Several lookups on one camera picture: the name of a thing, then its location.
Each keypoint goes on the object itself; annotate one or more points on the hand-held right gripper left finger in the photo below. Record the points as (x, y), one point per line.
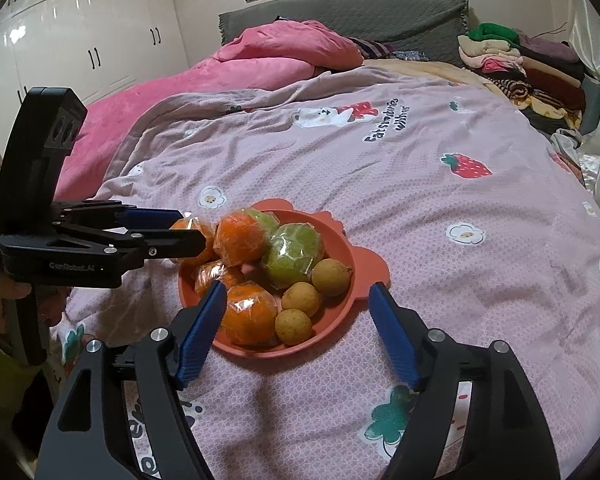
(200, 335)

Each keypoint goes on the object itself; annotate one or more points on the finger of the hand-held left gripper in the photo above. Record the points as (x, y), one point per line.
(175, 245)
(150, 218)

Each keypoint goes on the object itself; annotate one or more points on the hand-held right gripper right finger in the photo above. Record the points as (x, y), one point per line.
(395, 340)

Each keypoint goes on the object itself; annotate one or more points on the plastic-wrapped orange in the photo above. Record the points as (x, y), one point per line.
(215, 277)
(240, 240)
(250, 312)
(200, 227)

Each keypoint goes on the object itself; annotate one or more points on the small brown round fruit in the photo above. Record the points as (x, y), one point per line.
(332, 275)
(293, 327)
(302, 297)

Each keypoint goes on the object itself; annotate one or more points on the plastic-wrapped green fruit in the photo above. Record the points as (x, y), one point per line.
(292, 255)
(264, 221)

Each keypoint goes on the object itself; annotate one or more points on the orange plastic plate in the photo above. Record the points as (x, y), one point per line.
(330, 232)

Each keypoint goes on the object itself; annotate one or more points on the pink printed blanket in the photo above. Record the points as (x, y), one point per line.
(455, 270)

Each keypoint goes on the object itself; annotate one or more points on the plain pink fleece blanket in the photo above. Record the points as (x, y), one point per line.
(180, 95)

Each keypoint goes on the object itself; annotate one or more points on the white wardrobe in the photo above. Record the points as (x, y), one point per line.
(80, 25)

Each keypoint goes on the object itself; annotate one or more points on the pale crumpled cloth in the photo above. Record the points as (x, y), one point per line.
(565, 144)

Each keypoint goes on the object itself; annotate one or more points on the beige blanket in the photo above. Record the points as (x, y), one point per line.
(430, 72)

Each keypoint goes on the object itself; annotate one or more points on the striped pillow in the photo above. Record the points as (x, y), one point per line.
(372, 49)

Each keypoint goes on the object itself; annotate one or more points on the dark floral cloth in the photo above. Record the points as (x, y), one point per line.
(410, 56)

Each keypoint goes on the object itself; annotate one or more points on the stack of folded clothes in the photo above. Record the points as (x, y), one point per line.
(525, 75)

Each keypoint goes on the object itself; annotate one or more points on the grey padded headboard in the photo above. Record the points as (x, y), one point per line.
(380, 25)

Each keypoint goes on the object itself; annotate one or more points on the grey pillow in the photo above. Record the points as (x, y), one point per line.
(591, 105)

